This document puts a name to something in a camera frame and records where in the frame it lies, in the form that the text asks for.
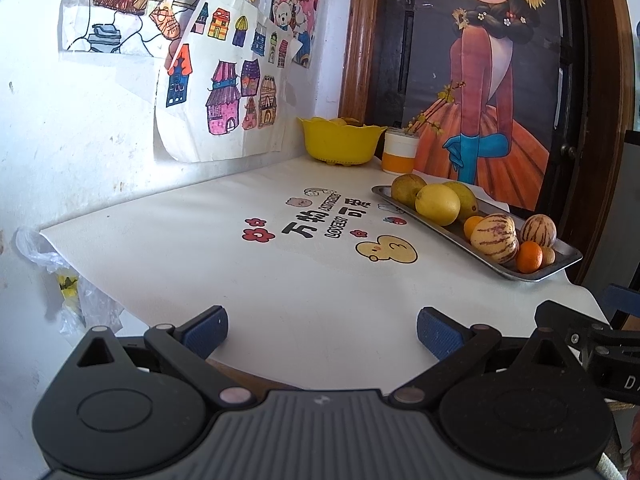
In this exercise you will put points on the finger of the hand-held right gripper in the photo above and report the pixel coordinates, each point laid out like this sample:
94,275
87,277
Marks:
622,300
565,317

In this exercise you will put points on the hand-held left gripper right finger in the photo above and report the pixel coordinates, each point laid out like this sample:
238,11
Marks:
440,332

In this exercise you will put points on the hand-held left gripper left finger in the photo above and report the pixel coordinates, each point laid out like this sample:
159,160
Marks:
205,330

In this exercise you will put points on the small orange tangerine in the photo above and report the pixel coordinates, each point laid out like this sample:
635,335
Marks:
529,257

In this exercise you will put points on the small striped pepino melon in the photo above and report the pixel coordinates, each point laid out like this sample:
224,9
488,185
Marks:
537,230

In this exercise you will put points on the metal tray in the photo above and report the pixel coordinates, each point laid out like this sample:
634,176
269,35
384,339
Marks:
452,234

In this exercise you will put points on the large striped pepino melon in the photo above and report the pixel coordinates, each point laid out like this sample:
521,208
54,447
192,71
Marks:
492,237

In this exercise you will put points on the green yellow mango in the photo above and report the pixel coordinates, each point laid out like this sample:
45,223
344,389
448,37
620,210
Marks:
467,196

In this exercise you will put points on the yellow brown pear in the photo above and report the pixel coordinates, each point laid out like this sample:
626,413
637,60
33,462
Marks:
406,187

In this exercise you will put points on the printed white tablecloth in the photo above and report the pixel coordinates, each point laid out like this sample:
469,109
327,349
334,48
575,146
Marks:
250,285

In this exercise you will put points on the large yellow citrus fruit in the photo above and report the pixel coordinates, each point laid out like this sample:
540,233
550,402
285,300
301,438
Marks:
437,205

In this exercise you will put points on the metal door knob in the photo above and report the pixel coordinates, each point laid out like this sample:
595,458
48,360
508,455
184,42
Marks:
568,150

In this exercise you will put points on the white and orange cup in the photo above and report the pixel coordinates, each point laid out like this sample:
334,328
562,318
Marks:
399,152

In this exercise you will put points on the clear plastic bag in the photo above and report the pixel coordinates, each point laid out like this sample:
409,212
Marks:
35,250

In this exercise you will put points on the coloured houses drawing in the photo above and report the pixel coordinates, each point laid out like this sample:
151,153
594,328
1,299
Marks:
200,125

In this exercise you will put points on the yellow flower sprig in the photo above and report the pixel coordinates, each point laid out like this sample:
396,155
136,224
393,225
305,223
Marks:
420,125

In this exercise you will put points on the yellow plastic bowl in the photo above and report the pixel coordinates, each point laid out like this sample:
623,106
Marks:
340,145

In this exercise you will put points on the pale fruit in bowl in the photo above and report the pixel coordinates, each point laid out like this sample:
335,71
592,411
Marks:
345,121

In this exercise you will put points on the wall poster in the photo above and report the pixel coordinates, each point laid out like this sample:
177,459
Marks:
500,135

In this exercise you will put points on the wooden door frame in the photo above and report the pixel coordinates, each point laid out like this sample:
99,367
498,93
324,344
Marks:
362,60

